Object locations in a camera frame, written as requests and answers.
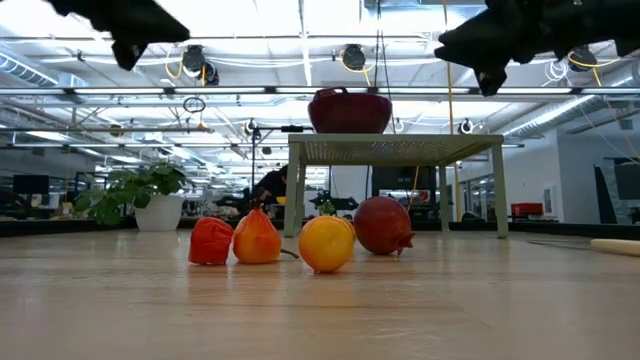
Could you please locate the red box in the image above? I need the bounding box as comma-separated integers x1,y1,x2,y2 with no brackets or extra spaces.
510,202,545,218

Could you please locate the person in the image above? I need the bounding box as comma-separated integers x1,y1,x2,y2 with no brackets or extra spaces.
252,164,290,211

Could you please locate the small orange toy pear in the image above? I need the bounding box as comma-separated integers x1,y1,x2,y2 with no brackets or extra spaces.
232,207,283,265

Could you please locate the small red toy fruit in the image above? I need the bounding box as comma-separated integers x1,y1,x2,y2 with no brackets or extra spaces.
188,216,235,266

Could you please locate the dark cabinet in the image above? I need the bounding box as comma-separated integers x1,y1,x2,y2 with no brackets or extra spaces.
372,166,437,221

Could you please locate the purple plastic colander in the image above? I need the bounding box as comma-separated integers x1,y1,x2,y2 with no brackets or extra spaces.
307,87,394,135

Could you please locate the pale green perforated metal shelf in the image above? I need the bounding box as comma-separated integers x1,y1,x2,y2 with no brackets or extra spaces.
283,132,510,239

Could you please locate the knife with cream handle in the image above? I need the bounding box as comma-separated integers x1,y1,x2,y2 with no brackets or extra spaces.
589,238,640,259

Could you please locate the black metal table frame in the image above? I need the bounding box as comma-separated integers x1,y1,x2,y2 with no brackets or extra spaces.
0,217,640,241

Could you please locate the black ceiling cord reel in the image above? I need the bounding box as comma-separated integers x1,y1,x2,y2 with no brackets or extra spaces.
567,47,599,74
341,43,368,72
180,44,220,86

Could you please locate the small yellow-orange toy fruit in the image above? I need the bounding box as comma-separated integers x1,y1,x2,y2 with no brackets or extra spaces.
298,215,355,274

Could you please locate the green plant in white pot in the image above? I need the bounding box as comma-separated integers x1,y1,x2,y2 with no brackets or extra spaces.
74,162,189,232

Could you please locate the black robot with green light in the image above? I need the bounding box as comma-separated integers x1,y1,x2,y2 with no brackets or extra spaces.
308,187,362,220

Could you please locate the dark red toy pomegranate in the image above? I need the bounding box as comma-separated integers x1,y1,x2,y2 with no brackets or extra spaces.
353,195,416,257

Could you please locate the black monitor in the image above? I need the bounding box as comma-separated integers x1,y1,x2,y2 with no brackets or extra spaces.
12,173,51,196

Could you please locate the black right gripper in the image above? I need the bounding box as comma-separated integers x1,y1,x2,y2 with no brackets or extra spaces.
433,0,601,97

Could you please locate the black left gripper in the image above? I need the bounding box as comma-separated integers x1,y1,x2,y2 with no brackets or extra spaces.
44,0,191,71

